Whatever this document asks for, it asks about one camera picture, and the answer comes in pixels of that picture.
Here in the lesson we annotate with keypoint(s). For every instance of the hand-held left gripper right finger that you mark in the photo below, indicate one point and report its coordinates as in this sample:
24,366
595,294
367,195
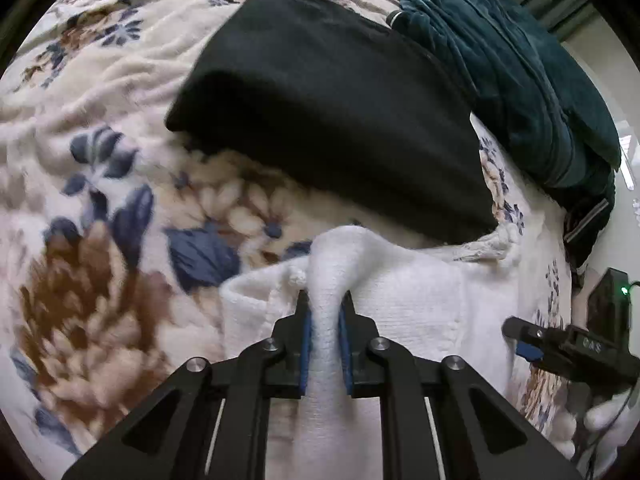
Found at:
345,350

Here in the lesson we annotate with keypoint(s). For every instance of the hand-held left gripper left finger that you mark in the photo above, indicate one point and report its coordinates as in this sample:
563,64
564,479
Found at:
305,350

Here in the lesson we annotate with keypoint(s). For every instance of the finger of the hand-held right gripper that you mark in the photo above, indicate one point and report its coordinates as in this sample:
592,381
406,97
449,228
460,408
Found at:
522,337

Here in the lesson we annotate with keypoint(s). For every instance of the white knit garment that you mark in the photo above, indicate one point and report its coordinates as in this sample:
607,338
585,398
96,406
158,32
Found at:
400,305

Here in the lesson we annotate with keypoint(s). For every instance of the person's right hand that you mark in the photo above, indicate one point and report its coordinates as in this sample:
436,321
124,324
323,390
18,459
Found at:
607,417

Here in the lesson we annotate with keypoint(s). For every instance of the black garment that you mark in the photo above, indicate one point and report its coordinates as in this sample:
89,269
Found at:
330,115

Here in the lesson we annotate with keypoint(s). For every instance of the floral fleece blanket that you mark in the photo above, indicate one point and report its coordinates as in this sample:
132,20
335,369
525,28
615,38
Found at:
115,170

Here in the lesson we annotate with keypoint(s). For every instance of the teal velvet garment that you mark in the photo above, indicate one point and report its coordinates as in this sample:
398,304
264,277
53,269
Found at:
515,75

